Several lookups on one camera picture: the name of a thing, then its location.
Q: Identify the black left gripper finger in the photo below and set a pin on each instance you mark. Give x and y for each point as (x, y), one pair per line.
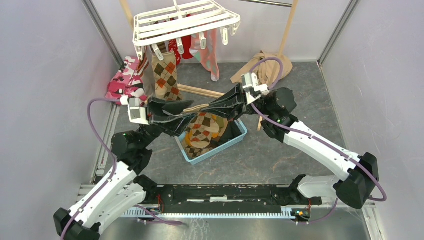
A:
(161, 107)
(175, 125)

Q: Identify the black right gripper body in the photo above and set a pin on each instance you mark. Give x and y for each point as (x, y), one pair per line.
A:
(243, 106)

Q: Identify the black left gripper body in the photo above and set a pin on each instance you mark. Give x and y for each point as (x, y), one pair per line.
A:
(154, 108)

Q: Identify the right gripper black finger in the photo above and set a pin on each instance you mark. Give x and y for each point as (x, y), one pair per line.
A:
(229, 98)
(230, 113)

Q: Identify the argyle patterned sock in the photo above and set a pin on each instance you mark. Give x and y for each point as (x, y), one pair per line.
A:
(165, 77)
(203, 128)

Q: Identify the white plastic clip hanger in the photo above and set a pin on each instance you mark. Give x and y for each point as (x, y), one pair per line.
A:
(180, 20)

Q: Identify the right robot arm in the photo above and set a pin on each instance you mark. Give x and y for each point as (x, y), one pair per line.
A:
(355, 177)

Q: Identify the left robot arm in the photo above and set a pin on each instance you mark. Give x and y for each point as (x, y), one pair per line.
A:
(120, 188)

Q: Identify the light blue plastic basket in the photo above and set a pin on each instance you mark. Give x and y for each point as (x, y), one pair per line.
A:
(241, 133)

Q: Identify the beige crumpled cloth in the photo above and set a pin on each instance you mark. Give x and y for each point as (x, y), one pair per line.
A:
(267, 70)

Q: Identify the pink camouflage cloth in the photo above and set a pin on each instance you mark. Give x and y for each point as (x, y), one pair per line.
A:
(128, 81)

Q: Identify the pink sock with green print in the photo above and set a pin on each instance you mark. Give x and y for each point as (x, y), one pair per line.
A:
(207, 57)

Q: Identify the red snowflake sock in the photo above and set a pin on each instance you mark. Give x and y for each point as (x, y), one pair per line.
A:
(186, 43)

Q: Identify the steel hanging rod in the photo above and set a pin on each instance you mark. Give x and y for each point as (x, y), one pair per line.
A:
(268, 2)

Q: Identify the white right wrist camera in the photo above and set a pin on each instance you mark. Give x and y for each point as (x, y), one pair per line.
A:
(253, 86)

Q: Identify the wooden hanger stand frame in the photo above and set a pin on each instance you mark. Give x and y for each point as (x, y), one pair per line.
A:
(189, 89)

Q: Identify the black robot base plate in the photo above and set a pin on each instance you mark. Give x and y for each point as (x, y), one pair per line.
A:
(228, 201)

